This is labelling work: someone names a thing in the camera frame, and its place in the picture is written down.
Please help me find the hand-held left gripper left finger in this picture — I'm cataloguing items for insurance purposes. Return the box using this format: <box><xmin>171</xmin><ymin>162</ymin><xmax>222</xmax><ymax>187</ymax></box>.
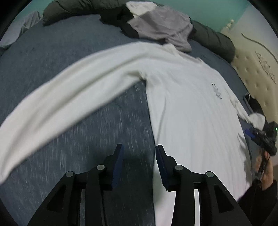
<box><xmin>27</xmin><ymin>144</ymin><xmax>125</xmax><ymax>226</ymax></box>

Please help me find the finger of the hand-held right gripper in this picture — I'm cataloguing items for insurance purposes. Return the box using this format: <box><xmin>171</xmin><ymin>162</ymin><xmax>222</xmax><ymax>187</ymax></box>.
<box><xmin>245</xmin><ymin>128</ymin><xmax>259</xmax><ymax>139</ymax></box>

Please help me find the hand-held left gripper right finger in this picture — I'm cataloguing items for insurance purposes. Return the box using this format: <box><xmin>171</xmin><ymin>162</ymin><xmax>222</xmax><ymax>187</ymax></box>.
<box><xmin>156</xmin><ymin>144</ymin><xmax>253</xmax><ymax>226</ymax></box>

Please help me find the white long-sleeve shirt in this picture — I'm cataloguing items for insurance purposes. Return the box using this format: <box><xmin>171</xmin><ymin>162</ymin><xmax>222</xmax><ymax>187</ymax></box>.
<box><xmin>0</xmin><ymin>41</ymin><xmax>266</xmax><ymax>226</ymax></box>

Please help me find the person's right forearm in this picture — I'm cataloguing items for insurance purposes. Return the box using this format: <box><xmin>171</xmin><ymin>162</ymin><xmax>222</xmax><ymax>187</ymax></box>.
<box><xmin>238</xmin><ymin>180</ymin><xmax>278</xmax><ymax>226</ymax></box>

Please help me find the person's right hand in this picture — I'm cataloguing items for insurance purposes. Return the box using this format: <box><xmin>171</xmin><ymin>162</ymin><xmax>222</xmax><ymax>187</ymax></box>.
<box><xmin>255</xmin><ymin>151</ymin><xmax>275</xmax><ymax>191</ymax></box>

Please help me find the folded grey garment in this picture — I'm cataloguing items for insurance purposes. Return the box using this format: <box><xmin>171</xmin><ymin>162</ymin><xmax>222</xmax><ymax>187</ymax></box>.
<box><xmin>243</xmin><ymin>93</ymin><xmax>253</xmax><ymax>112</ymax></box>

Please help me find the cream tufted headboard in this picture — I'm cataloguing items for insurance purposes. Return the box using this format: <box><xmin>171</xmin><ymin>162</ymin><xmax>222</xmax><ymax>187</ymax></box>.
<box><xmin>219</xmin><ymin>18</ymin><xmax>278</xmax><ymax>157</ymax></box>

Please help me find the blue patterned bed sheet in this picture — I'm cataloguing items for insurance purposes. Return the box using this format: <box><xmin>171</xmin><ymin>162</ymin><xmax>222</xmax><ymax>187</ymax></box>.
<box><xmin>0</xmin><ymin>14</ymin><xmax>259</xmax><ymax>226</ymax></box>

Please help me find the grey jacket with black cuffs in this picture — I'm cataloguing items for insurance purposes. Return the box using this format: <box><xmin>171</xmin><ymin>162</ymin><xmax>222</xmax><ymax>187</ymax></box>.
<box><xmin>120</xmin><ymin>5</ymin><xmax>194</xmax><ymax>53</ymax></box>

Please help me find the crumpled black garment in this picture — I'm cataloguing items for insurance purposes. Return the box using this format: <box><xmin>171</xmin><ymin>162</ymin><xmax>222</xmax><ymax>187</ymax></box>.
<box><xmin>100</xmin><ymin>9</ymin><xmax>133</xmax><ymax>26</ymax></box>

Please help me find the crumpled white garment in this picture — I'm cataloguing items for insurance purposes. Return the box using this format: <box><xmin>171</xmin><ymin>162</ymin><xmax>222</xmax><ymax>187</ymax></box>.
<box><xmin>126</xmin><ymin>1</ymin><xmax>157</xmax><ymax>17</ymax></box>

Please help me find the dark grey duvet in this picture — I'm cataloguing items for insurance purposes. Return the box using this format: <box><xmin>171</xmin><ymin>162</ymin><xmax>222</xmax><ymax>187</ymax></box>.
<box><xmin>42</xmin><ymin>0</ymin><xmax>236</xmax><ymax>63</ymax></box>

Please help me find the light grey pillow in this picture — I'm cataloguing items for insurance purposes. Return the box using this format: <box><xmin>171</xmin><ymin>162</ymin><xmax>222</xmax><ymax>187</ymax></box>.
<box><xmin>0</xmin><ymin>11</ymin><xmax>44</xmax><ymax>48</ymax></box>

